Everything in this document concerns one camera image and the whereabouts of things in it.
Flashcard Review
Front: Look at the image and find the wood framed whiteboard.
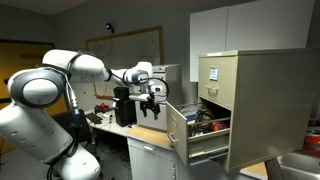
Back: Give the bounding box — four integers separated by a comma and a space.
85, 25, 165, 100

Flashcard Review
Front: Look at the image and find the dark table support strut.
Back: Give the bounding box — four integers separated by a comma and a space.
264, 157, 285, 180

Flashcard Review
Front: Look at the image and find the black hand tool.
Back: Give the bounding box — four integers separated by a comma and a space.
194, 109, 215, 127

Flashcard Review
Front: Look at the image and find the red black desk tool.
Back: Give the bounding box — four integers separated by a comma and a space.
93, 102, 111, 115

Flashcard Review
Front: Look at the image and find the beige metal filing cabinet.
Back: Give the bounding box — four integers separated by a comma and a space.
197, 47, 320, 174

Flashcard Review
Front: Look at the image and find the beige filing cabinet drawer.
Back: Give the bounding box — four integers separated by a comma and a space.
165, 99, 232, 167

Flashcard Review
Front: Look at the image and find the orange tool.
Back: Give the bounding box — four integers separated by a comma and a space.
212, 121, 230, 132

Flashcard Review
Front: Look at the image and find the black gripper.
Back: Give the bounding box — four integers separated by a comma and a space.
139, 98, 161, 121

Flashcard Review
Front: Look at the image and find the black computer tower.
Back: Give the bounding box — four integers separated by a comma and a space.
112, 86, 138, 128

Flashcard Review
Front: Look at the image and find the steel sink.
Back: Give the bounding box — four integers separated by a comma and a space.
275, 150, 320, 180

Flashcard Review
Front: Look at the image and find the wall camera with purple light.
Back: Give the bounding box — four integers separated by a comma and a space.
104, 22, 116, 35

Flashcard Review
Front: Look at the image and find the black keyboard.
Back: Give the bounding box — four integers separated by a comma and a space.
85, 112, 104, 125

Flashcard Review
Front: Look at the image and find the grey base cabinet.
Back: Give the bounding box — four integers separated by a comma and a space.
126, 136, 180, 180

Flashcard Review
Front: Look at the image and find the blue white drawer label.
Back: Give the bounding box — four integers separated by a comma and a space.
208, 66, 220, 82

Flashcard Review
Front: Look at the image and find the blue box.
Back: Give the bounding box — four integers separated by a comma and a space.
184, 113, 198, 122

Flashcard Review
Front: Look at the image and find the red tape roll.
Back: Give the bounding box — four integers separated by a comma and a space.
304, 127, 320, 157

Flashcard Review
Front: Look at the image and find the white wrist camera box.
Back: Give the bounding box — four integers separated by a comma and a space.
149, 83, 167, 103

